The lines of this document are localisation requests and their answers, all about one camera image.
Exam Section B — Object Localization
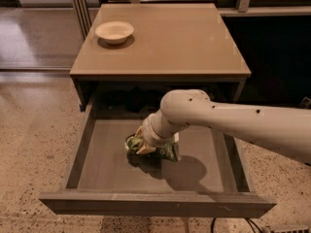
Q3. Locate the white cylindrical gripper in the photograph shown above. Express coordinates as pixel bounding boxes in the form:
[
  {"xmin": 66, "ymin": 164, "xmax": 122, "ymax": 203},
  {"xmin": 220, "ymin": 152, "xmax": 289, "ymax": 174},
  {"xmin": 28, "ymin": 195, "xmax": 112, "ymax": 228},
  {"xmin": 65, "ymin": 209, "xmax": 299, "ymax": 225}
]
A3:
[{"xmin": 135, "ymin": 110, "xmax": 177, "ymax": 154}]

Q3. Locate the green jalapeno chip bag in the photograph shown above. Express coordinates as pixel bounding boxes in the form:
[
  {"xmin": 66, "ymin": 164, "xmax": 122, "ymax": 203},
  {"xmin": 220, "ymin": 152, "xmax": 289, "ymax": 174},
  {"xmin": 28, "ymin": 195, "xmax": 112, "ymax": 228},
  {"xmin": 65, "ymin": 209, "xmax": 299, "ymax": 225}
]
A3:
[{"xmin": 124, "ymin": 134, "xmax": 179, "ymax": 162}]

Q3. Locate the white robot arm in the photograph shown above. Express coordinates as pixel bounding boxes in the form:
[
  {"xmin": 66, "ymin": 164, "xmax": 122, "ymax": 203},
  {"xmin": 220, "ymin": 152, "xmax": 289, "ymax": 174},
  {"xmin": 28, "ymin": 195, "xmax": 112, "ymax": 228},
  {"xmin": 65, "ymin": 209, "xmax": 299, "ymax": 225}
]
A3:
[{"xmin": 138, "ymin": 89, "xmax": 311, "ymax": 164}]

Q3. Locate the grey cabinet with glass top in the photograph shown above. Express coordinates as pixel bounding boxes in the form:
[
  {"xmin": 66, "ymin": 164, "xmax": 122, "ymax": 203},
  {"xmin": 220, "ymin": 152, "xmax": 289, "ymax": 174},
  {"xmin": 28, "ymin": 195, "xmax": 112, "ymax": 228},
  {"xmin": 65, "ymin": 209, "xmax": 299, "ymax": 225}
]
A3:
[{"xmin": 70, "ymin": 3, "xmax": 251, "ymax": 107}]

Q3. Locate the white ceramic bowl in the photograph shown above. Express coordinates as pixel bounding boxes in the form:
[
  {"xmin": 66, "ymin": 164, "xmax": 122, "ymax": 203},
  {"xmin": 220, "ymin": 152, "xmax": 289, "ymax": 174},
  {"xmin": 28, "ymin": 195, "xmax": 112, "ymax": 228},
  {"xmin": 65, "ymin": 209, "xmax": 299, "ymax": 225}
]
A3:
[{"xmin": 95, "ymin": 21, "xmax": 134, "ymax": 45}]

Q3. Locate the metal floor vent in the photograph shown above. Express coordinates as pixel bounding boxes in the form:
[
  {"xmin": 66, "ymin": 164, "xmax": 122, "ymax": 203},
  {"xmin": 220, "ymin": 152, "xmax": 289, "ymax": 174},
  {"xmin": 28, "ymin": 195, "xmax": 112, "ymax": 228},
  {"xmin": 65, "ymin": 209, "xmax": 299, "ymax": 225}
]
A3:
[{"xmin": 262, "ymin": 224, "xmax": 311, "ymax": 233}]

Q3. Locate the black cable under cabinet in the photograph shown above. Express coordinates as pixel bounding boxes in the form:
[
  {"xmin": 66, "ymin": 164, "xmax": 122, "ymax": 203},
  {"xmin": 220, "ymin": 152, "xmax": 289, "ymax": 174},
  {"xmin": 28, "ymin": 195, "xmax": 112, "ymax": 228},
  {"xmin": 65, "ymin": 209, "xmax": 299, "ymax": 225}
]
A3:
[{"xmin": 209, "ymin": 216, "xmax": 263, "ymax": 233}]

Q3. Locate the metal window frame post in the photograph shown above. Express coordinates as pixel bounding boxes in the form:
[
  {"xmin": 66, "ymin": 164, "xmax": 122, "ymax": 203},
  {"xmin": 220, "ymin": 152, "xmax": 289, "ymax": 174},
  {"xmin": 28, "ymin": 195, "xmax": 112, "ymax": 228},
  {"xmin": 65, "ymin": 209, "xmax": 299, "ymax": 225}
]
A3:
[{"xmin": 72, "ymin": 0, "xmax": 91, "ymax": 39}]

